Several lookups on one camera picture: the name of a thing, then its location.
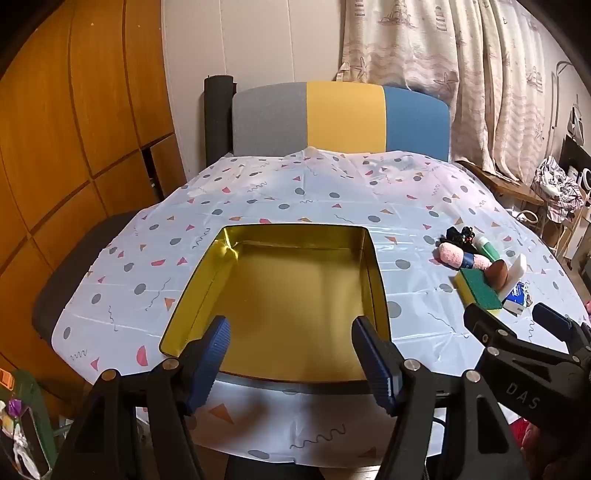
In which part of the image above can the patterned white tablecloth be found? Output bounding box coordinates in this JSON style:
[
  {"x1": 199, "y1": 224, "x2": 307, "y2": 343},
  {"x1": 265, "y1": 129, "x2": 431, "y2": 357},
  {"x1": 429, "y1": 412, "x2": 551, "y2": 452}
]
[{"x1": 53, "y1": 147, "x2": 591, "y2": 467}]

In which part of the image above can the pile of clothes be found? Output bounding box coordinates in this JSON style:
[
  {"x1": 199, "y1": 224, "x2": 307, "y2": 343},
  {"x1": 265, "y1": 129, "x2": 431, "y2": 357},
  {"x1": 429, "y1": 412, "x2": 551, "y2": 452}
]
[{"x1": 534, "y1": 156, "x2": 583, "y2": 223}]

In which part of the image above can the grey yellow blue chair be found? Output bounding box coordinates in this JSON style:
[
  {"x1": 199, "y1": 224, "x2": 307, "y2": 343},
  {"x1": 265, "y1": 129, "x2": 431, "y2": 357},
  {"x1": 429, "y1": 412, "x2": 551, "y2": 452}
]
[{"x1": 231, "y1": 80, "x2": 452, "y2": 162}]

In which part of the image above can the pink towel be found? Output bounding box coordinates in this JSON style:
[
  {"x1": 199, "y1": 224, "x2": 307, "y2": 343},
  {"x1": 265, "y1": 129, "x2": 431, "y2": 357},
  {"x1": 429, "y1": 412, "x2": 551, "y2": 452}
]
[{"x1": 438, "y1": 242, "x2": 492, "y2": 272}]

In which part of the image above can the beige printed curtain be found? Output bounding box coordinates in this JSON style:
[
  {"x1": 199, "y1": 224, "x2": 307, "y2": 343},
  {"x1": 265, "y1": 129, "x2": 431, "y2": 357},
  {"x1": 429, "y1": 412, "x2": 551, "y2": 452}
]
[{"x1": 336, "y1": 0, "x2": 583, "y2": 185}]

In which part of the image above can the gold tin box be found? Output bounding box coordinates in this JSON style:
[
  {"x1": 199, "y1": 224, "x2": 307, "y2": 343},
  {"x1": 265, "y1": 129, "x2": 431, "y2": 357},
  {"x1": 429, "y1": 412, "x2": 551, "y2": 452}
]
[{"x1": 159, "y1": 224, "x2": 393, "y2": 384}]

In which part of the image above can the dark grey chair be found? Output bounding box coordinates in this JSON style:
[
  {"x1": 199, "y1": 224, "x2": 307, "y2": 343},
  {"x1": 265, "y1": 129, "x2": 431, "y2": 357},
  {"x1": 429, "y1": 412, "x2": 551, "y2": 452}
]
[{"x1": 31, "y1": 211, "x2": 148, "y2": 342}]

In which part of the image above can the black hair accessory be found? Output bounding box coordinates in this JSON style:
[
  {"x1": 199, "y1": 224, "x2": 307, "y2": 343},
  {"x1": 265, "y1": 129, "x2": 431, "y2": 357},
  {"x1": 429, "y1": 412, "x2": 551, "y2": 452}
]
[{"x1": 441, "y1": 226, "x2": 476, "y2": 245}]

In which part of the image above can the wooden side table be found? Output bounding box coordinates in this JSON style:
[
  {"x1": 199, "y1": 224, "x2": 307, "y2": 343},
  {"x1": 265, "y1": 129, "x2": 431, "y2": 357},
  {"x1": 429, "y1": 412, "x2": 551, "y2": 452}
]
[{"x1": 455, "y1": 159, "x2": 546, "y2": 208}]

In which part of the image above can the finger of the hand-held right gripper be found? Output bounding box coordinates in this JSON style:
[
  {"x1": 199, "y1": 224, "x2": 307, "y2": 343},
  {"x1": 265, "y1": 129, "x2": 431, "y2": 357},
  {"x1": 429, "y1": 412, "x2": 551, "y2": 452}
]
[
  {"x1": 464, "y1": 301, "x2": 591, "y2": 444},
  {"x1": 531, "y1": 302, "x2": 591, "y2": 370}
]

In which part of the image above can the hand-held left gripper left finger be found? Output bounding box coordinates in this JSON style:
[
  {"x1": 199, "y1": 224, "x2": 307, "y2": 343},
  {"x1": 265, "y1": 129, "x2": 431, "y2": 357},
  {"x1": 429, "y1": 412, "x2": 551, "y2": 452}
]
[{"x1": 51, "y1": 315, "x2": 232, "y2": 480}]

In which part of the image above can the green yellow sponge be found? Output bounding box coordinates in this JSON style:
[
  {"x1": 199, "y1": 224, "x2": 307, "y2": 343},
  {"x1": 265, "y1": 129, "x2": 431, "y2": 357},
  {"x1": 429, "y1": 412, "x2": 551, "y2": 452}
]
[{"x1": 455, "y1": 268, "x2": 504, "y2": 319}]

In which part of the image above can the wooden wardrobe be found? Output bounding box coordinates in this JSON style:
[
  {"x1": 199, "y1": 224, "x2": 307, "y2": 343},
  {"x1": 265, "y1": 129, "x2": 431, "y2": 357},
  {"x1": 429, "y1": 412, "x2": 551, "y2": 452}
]
[{"x1": 0, "y1": 0, "x2": 188, "y2": 384}]

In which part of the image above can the white foam sponge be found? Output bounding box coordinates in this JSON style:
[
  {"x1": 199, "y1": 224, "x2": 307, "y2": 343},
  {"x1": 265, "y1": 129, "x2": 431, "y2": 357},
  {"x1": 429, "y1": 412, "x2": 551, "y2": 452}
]
[{"x1": 501, "y1": 253, "x2": 528, "y2": 296}]

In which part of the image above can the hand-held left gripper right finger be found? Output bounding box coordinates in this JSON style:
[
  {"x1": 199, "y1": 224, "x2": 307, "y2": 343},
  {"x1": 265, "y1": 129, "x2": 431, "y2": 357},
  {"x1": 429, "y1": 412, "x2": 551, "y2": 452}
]
[{"x1": 352, "y1": 315, "x2": 525, "y2": 480}]

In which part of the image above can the small green bottle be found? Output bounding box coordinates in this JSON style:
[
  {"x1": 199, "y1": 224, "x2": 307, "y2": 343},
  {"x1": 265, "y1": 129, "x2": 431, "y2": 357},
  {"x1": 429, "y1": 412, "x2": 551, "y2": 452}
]
[{"x1": 475, "y1": 236, "x2": 502, "y2": 264}]

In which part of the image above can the green bin with clutter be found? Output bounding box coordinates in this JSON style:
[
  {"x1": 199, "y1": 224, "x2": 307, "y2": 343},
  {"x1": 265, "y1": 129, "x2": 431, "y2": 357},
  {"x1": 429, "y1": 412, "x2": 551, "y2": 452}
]
[{"x1": 0, "y1": 367, "x2": 58, "y2": 480}]

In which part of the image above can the blue white tissue packet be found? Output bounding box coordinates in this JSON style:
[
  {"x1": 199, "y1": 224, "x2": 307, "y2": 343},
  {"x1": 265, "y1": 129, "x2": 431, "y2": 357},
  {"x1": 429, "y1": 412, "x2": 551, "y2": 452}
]
[{"x1": 501, "y1": 282, "x2": 532, "y2": 315}]

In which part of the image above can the black rolled mat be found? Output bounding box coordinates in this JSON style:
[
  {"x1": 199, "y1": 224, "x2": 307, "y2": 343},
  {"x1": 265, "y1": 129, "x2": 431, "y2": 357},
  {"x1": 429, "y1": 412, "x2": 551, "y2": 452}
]
[{"x1": 204, "y1": 75, "x2": 237, "y2": 167}]

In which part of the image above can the brown makeup sponge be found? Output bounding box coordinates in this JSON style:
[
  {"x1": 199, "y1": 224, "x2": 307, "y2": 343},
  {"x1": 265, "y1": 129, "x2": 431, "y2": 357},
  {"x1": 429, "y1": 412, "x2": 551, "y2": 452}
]
[{"x1": 484, "y1": 261, "x2": 509, "y2": 288}]

